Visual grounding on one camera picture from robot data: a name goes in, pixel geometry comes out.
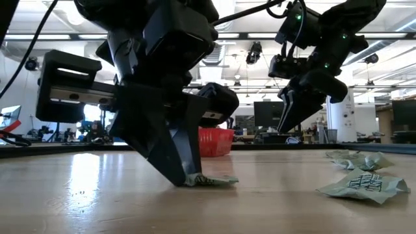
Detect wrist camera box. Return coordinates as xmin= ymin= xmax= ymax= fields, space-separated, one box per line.
xmin=268 ymin=54 xmax=309 ymax=79
xmin=142 ymin=0 xmax=218 ymax=72

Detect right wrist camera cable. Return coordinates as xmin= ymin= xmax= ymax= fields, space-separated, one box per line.
xmin=265 ymin=0 xmax=309 ymax=58

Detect dark cluttered desk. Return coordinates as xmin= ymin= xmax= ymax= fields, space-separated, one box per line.
xmin=242 ymin=128 xmax=321 ymax=145

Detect grey waste bin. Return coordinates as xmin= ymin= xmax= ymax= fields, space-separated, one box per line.
xmin=326 ymin=129 xmax=339 ymax=144

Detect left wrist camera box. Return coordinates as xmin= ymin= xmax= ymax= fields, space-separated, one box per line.
xmin=142 ymin=0 xmax=218 ymax=72

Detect dark wall board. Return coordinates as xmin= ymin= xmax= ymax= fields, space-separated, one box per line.
xmin=234 ymin=115 xmax=256 ymax=131

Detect black ceiling spotlight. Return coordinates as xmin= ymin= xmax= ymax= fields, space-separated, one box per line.
xmin=245 ymin=41 xmax=263 ymax=66
xmin=363 ymin=53 xmax=380 ymax=65
xmin=24 ymin=57 xmax=40 ymax=72

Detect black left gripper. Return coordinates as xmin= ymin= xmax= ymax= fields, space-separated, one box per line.
xmin=35 ymin=49 xmax=241 ymax=186

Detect black overhead frame beam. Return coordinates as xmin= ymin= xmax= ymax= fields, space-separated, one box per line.
xmin=0 ymin=31 xmax=416 ymax=41

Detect silver ventilation duct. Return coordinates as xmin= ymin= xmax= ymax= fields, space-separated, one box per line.
xmin=201 ymin=0 xmax=237 ymax=82

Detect red plastic basket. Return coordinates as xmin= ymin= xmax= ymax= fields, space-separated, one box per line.
xmin=198 ymin=127 xmax=236 ymax=158

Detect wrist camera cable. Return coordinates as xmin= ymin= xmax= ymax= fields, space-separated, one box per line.
xmin=265 ymin=0 xmax=309 ymax=58
xmin=211 ymin=0 xmax=287 ymax=27

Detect black computer monitor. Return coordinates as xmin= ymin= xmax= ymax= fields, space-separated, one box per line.
xmin=253 ymin=101 xmax=287 ymax=129
xmin=391 ymin=99 xmax=416 ymax=127

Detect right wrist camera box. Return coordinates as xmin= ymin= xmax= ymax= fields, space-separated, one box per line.
xmin=268 ymin=54 xmax=309 ymax=79

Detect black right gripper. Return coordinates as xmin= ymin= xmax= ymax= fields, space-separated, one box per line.
xmin=278 ymin=42 xmax=358 ymax=134

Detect green white sachet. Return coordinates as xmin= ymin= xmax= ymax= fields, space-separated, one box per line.
xmin=317 ymin=168 xmax=411 ymax=205
xmin=326 ymin=149 xmax=360 ymax=161
xmin=334 ymin=151 xmax=396 ymax=172
xmin=184 ymin=173 xmax=240 ymax=188

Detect red bar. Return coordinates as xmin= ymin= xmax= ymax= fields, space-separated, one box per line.
xmin=0 ymin=120 xmax=22 ymax=133

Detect black hanging cable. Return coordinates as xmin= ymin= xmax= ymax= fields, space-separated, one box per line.
xmin=0 ymin=0 xmax=59 ymax=98

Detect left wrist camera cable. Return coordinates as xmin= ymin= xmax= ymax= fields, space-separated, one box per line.
xmin=211 ymin=0 xmax=287 ymax=27

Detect tilted grey computer monitor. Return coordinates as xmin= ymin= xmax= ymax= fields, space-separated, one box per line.
xmin=0 ymin=105 xmax=22 ymax=129

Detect white round pillar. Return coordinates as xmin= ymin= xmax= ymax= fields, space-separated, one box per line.
xmin=326 ymin=89 xmax=358 ymax=143

